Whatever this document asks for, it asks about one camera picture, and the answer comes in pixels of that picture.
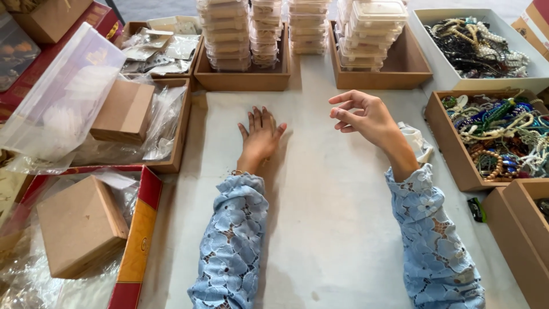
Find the brown tray of colourful beads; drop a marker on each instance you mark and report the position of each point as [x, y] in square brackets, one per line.
[493, 137]

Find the large brown cardboard box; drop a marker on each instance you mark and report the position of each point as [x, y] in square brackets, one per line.
[81, 227]

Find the person's left hand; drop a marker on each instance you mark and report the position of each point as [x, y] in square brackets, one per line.
[258, 139]

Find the person's right hand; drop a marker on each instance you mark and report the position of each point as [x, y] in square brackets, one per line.
[371, 118]

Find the large clear zip bag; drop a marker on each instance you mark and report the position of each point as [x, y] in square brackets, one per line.
[60, 98]

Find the stack of clear lidded containers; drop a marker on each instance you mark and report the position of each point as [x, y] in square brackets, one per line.
[369, 32]

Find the stacks of clear plastic boxes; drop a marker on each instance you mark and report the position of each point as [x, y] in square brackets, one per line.
[261, 30]

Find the empty brown wooden tray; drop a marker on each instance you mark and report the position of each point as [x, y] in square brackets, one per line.
[521, 240]

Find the small black and green packet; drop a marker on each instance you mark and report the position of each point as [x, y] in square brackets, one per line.
[477, 209]

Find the brown and red printed carton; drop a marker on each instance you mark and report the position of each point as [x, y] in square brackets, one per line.
[534, 28]

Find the small brown cardboard box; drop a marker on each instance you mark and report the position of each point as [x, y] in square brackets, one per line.
[123, 111]

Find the crumpled white plastic bag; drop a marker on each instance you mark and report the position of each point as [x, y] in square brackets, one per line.
[415, 141]

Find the red patterned box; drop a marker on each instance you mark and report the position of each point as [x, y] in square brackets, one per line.
[43, 60]

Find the brown tray with clear containers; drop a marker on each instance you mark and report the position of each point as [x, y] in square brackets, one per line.
[386, 68]

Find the brown tray of small packets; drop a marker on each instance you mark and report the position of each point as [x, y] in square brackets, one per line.
[161, 49]

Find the red and orange box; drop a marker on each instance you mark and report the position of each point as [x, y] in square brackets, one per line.
[137, 240]

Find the brown cardboard carton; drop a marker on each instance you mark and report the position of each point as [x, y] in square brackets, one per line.
[53, 19]

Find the brown tray with plastic stacks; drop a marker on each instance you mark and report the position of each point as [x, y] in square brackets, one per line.
[242, 75]

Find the brown tray of plastic bags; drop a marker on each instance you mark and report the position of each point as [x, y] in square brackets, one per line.
[165, 128]

